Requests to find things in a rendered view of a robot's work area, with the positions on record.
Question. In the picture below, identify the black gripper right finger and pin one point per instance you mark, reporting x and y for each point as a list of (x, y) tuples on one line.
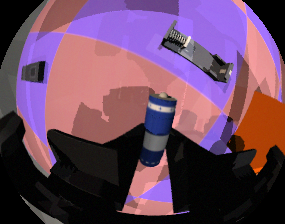
[(193, 169)]

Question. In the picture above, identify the blue and white striped battery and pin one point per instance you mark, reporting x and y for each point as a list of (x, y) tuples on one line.
[(158, 122)]

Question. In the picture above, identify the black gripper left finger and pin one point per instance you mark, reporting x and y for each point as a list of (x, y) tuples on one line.
[(115, 161)]

